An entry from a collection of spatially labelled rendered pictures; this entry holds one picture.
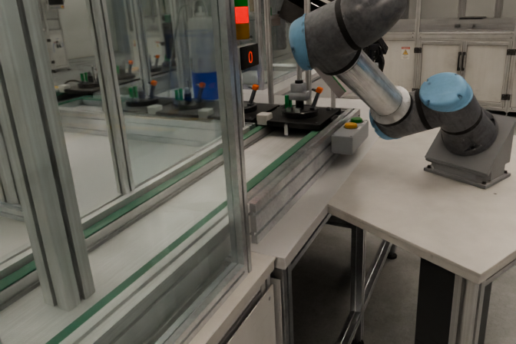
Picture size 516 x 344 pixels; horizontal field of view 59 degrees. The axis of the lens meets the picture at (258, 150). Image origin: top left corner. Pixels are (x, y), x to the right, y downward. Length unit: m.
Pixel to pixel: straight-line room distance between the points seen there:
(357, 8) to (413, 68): 4.71
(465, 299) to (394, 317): 1.19
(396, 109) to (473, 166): 0.28
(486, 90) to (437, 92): 4.28
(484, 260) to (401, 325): 1.20
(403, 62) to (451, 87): 4.44
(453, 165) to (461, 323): 0.47
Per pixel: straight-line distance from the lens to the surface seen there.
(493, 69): 5.50
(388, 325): 2.20
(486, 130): 1.38
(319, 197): 1.26
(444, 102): 1.25
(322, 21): 0.98
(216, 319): 0.85
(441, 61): 5.58
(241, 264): 0.93
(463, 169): 1.40
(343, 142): 1.45
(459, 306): 1.10
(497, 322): 2.35
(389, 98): 1.22
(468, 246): 1.09
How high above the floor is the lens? 1.39
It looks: 19 degrees down
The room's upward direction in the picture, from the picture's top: 3 degrees counter-clockwise
